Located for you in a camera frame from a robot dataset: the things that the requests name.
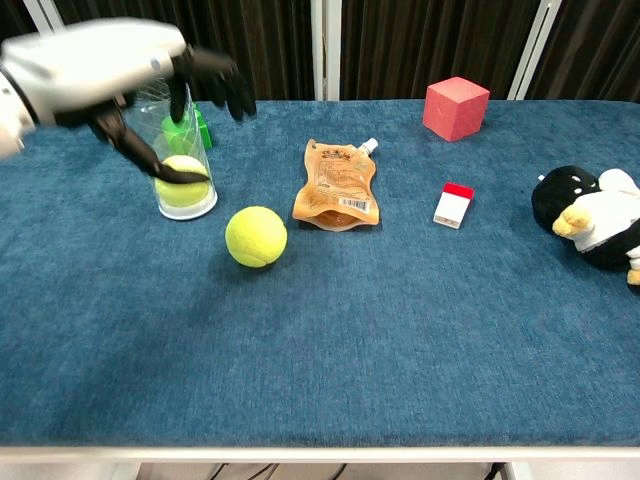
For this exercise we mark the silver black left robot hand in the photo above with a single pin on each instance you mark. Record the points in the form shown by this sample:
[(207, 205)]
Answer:
[(100, 60)]

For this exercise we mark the yellow tennis ball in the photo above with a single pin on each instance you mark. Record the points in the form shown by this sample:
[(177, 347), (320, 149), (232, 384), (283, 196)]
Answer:
[(182, 192), (256, 237)]

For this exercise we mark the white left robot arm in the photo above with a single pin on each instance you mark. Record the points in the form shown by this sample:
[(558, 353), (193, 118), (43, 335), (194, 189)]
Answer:
[(12, 125)]

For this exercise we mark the black pleated curtain panel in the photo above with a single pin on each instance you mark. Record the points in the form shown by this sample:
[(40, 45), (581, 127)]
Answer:
[(12, 15), (600, 50), (425, 45), (270, 45)]

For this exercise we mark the green toy building block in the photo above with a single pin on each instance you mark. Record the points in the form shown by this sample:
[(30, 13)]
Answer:
[(202, 132)]

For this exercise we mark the transparent plastic cup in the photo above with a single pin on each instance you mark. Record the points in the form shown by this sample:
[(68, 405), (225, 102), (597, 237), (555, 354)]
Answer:
[(192, 150)]

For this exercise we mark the brown spouted drink pouch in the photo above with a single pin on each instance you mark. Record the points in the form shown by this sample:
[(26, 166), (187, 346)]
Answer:
[(336, 185)]

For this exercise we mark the red cube block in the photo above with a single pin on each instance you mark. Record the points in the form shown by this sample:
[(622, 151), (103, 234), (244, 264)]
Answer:
[(452, 110)]

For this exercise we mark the blue table cloth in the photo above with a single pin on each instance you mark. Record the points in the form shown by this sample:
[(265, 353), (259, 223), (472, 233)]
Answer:
[(350, 325)]

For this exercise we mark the small red white box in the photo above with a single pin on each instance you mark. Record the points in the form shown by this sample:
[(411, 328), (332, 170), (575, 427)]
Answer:
[(452, 207)]

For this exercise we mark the black white plush toy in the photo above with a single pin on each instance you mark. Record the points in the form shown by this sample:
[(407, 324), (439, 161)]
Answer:
[(595, 220)]

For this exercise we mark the grey aluminium screen post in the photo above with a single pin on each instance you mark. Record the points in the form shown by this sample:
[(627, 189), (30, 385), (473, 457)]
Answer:
[(42, 12), (535, 50), (326, 50)]

